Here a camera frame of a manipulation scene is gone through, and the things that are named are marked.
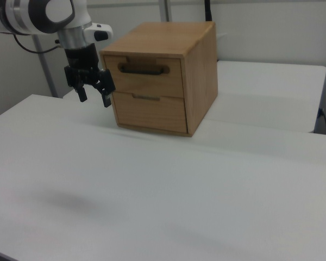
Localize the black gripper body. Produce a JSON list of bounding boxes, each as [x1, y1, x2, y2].
[[64, 45, 101, 84]]

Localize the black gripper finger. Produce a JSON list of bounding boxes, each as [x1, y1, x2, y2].
[[93, 69, 116, 109], [64, 66, 88, 103]]

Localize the wooden drawer cabinet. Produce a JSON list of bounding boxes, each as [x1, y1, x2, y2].
[[99, 21, 218, 138]]

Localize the black pole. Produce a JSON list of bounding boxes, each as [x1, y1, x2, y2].
[[204, 0, 214, 22]]

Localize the grey metal frame post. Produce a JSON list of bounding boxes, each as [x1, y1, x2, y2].
[[33, 34, 58, 98], [159, 0, 171, 24]]

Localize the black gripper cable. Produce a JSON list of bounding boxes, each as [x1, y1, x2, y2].
[[13, 32, 64, 54]]

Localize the wooden drawer without handle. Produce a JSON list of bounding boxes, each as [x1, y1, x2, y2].
[[112, 91, 189, 134]]

